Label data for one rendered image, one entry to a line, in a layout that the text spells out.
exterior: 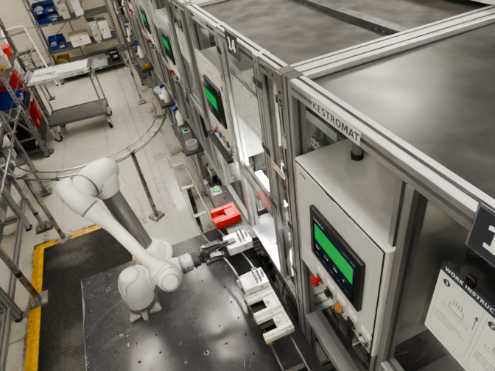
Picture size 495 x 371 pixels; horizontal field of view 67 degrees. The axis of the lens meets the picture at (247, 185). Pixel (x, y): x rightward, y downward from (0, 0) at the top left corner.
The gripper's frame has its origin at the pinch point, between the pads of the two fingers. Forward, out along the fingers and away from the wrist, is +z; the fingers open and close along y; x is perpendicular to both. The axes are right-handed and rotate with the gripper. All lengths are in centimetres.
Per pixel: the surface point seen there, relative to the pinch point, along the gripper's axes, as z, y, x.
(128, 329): -64, -36, 4
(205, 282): -16.8, -36.0, 13.6
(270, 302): 7.8, -17.6, -28.2
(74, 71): -72, -14, 397
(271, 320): 4.4, -20.9, -35.3
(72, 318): -120, -102, 86
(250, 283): 2.2, -11.5, -17.6
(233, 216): 10.7, -7.7, 27.2
